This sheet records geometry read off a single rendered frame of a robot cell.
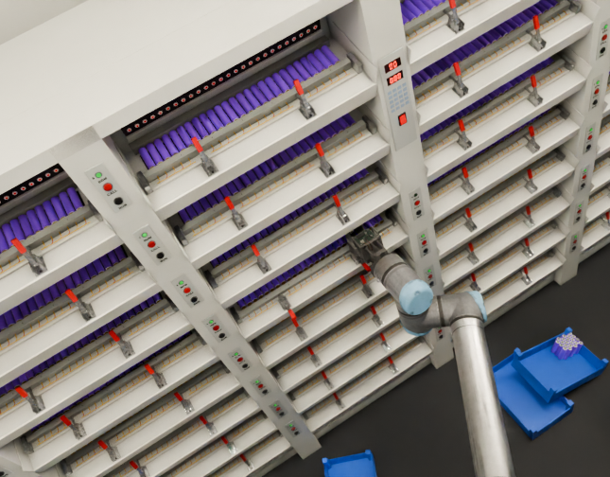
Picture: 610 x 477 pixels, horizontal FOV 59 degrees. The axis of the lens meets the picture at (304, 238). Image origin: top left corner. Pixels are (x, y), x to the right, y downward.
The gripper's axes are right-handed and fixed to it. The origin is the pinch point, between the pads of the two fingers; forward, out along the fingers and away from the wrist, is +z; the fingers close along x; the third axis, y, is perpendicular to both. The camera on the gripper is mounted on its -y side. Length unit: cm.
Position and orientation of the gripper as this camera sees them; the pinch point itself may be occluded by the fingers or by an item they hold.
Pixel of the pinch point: (352, 232)
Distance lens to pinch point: 170.5
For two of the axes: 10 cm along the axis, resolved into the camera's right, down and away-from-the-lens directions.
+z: -4.5, -5.5, 7.0
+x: -8.5, 5.2, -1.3
